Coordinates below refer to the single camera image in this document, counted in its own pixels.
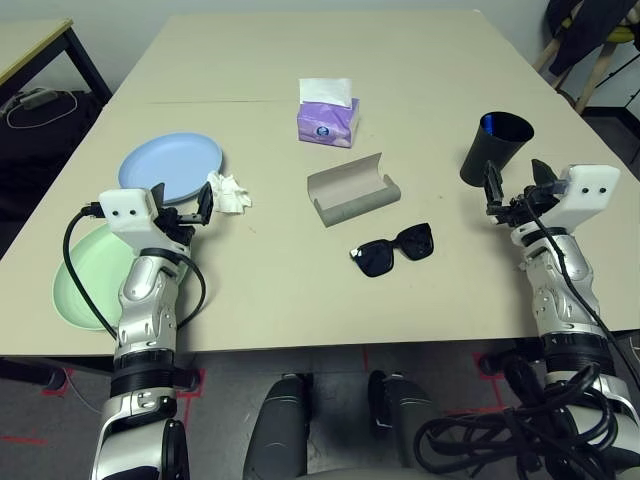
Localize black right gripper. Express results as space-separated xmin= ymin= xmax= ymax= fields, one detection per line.
xmin=483 ymin=158 xmax=561 ymax=231

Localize light blue plate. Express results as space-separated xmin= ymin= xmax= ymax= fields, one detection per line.
xmin=118 ymin=131 xmax=225 ymax=205

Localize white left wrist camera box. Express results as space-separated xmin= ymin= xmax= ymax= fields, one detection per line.
xmin=98 ymin=188 xmax=160 ymax=250

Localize black sunglasses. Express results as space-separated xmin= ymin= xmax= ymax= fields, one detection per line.
xmin=348 ymin=222 xmax=434 ymax=279

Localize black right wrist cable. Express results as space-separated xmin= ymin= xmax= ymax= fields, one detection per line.
xmin=524 ymin=183 xmax=640 ymax=401

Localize white cable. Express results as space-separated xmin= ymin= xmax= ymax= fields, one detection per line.
xmin=5 ymin=89 xmax=79 ymax=129

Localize wooden side table black frame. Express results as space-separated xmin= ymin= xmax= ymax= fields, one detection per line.
xmin=0 ymin=18 xmax=114 ymax=109

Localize white tissue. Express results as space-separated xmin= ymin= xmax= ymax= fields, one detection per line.
xmin=204 ymin=170 xmax=254 ymax=216

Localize light green plate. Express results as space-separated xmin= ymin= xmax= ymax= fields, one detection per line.
xmin=53 ymin=222 xmax=191 ymax=331

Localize grey power adapter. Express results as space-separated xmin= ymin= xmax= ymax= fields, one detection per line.
xmin=19 ymin=88 xmax=61 ymax=110

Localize black cup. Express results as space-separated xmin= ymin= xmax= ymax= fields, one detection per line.
xmin=459 ymin=112 xmax=535 ymax=187

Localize purple tissue pack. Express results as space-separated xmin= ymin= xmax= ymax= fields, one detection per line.
xmin=296 ymin=77 xmax=361 ymax=150

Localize black cable bundle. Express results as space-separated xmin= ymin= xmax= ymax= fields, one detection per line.
xmin=414 ymin=349 xmax=621 ymax=480

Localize grey robot leg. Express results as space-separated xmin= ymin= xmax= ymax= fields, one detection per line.
xmin=242 ymin=372 xmax=314 ymax=480
xmin=368 ymin=370 xmax=451 ymax=471

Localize wooden chair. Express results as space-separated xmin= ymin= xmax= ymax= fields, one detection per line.
xmin=532 ymin=29 xmax=616 ymax=114

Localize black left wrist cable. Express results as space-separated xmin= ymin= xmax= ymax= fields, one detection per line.
xmin=62 ymin=202 xmax=207 ymax=341

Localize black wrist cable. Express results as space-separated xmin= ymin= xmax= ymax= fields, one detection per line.
xmin=524 ymin=183 xmax=640 ymax=401
xmin=62 ymin=202 xmax=207 ymax=341

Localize black jacket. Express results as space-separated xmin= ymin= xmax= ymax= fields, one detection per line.
xmin=544 ymin=0 xmax=640 ymax=76

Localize grey glasses case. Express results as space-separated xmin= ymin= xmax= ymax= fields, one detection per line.
xmin=306 ymin=152 xmax=401 ymax=229

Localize grey robot right leg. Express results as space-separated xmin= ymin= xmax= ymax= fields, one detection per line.
xmin=368 ymin=370 xmax=451 ymax=471

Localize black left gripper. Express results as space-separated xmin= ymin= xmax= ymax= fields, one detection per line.
xmin=148 ymin=182 xmax=215 ymax=246

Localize grey robot left leg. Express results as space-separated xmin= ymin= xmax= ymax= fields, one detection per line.
xmin=242 ymin=372 xmax=314 ymax=480

